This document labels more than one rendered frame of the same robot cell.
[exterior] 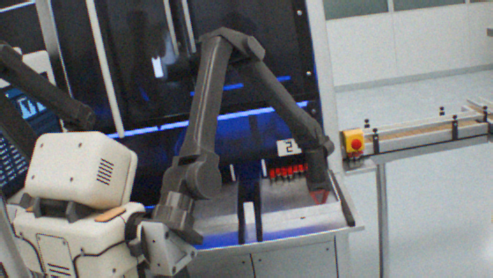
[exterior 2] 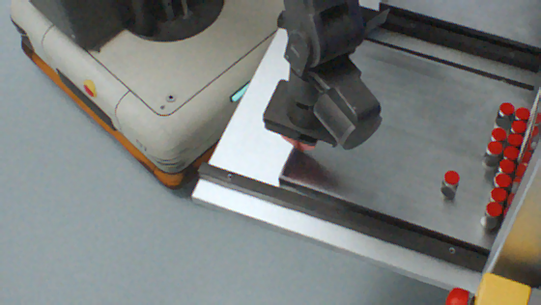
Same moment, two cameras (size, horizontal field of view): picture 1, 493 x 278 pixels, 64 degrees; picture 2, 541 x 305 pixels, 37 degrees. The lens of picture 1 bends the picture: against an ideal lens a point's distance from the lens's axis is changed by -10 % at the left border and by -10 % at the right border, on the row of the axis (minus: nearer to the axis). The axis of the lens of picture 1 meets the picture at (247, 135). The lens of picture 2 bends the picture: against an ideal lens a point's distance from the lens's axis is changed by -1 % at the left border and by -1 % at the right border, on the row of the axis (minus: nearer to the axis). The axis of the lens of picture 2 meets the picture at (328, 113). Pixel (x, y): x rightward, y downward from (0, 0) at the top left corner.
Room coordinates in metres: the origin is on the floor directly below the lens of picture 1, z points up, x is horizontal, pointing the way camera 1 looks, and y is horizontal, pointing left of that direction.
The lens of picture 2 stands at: (1.44, -0.73, 1.86)
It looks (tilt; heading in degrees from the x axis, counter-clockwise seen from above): 57 degrees down; 106
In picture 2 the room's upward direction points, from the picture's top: 1 degrees clockwise
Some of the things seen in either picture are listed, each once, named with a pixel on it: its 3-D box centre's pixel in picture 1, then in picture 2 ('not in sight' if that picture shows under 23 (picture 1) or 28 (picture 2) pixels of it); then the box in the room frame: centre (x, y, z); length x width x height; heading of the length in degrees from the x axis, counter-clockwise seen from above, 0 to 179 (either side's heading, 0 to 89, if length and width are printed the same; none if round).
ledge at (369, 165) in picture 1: (356, 164); not in sight; (1.58, -0.41, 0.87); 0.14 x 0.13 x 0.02; 177
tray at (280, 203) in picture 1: (297, 190); (428, 145); (1.40, -0.14, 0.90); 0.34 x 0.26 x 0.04; 176
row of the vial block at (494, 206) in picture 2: (293, 175); (505, 167); (1.51, -0.14, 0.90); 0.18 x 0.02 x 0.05; 86
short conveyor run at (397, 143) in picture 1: (411, 134); not in sight; (1.66, -0.69, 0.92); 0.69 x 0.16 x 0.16; 87
